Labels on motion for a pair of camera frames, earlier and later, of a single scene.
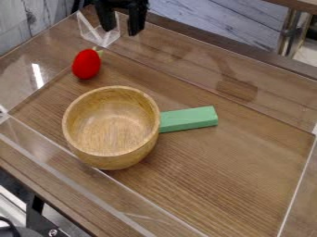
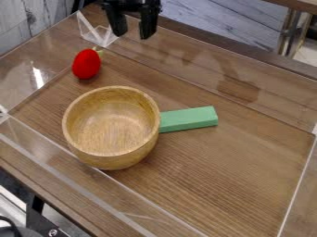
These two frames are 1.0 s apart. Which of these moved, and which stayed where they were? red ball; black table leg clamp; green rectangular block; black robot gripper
Moved: black robot gripper
Stayed: black table leg clamp; green rectangular block; red ball
